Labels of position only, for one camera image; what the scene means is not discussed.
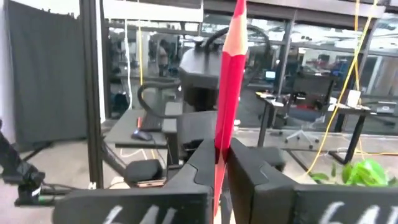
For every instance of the white desktop device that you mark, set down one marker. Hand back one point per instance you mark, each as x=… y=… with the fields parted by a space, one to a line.
x=353 y=98

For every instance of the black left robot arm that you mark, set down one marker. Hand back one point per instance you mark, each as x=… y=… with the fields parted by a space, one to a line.
x=199 y=68

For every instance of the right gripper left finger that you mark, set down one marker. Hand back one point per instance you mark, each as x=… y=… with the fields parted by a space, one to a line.
x=140 y=205

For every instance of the dark computer mouse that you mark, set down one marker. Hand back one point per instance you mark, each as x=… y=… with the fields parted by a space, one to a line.
x=141 y=135

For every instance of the potted plant white pot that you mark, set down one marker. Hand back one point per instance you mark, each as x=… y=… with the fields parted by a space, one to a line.
x=360 y=172

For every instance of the black keyboard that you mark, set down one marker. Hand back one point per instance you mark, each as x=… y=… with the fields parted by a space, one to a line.
x=150 y=122

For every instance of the white office chair base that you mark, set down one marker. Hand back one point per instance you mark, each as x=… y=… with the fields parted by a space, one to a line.
x=300 y=137

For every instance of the person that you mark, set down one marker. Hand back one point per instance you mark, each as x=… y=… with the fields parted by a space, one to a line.
x=163 y=57

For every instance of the grey fabric partition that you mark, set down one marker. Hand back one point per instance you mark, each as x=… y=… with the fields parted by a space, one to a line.
x=46 y=77

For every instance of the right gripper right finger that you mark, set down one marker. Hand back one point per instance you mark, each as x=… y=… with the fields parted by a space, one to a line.
x=311 y=205

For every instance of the red pencil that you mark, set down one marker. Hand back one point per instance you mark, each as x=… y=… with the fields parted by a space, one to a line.
x=230 y=93

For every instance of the grey desk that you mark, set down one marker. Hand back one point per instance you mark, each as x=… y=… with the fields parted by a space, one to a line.
x=130 y=124

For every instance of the black office desk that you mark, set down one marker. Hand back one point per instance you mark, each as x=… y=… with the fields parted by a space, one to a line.
x=264 y=124
x=354 y=133

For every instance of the black aluminium rig frame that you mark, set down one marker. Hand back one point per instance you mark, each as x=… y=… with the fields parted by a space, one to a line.
x=91 y=93

